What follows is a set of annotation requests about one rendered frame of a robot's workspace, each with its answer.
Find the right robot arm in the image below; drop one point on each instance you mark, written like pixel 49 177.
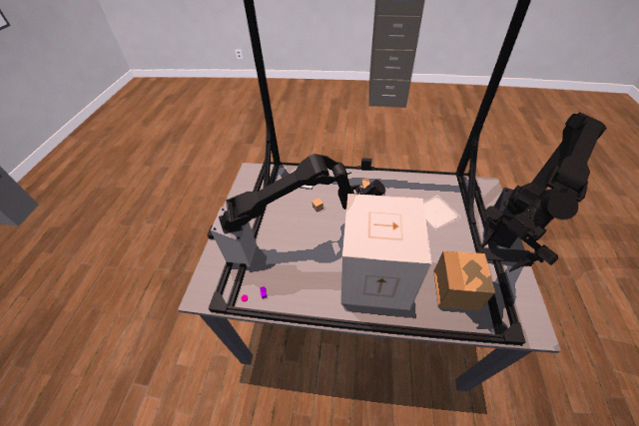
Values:
pixel 312 171

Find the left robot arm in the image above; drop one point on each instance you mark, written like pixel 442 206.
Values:
pixel 566 179

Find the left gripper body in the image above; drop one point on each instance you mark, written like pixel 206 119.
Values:
pixel 544 253

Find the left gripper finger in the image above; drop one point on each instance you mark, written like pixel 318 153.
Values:
pixel 531 257
pixel 492 230

